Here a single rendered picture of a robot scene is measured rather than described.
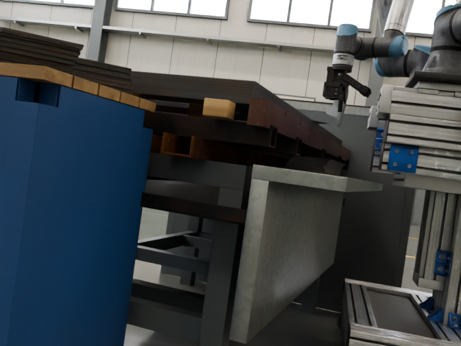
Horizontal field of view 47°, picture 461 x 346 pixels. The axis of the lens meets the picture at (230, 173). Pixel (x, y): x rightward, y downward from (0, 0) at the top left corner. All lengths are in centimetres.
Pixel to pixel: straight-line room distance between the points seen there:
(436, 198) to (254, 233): 103
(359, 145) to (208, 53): 907
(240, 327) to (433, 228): 104
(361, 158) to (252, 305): 171
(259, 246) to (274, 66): 1026
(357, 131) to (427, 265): 96
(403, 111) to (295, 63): 957
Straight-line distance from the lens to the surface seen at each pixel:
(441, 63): 181
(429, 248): 203
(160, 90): 131
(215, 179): 128
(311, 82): 1119
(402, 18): 207
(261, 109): 117
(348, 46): 197
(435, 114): 178
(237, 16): 1171
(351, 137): 277
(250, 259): 114
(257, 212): 112
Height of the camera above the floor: 67
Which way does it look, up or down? 1 degrees down
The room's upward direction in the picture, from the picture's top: 8 degrees clockwise
